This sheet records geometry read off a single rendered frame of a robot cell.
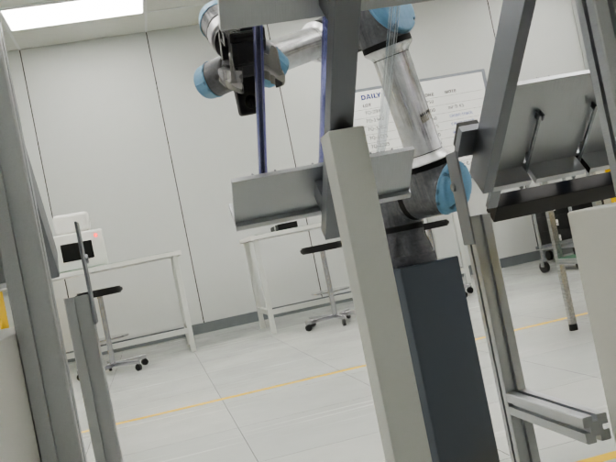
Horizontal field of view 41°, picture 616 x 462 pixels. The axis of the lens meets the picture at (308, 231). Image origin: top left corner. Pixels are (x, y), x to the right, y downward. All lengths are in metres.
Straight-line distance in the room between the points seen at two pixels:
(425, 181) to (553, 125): 0.44
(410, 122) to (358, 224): 0.65
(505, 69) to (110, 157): 6.92
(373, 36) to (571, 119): 0.53
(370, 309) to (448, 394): 0.74
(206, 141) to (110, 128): 0.93
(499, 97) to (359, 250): 0.35
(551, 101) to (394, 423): 0.62
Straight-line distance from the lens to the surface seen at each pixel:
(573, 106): 1.53
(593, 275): 1.23
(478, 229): 1.49
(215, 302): 8.04
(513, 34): 1.32
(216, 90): 1.71
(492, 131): 1.43
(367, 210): 1.27
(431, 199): 1.89
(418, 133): 1.88
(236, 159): 8.13
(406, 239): 1.96
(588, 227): 1.22
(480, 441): 2.06
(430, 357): 1.95
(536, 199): 1.60
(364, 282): 1.27
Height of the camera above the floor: 0.65
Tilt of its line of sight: 1 degrees up
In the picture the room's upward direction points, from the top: 11 degrees counter-clockwise
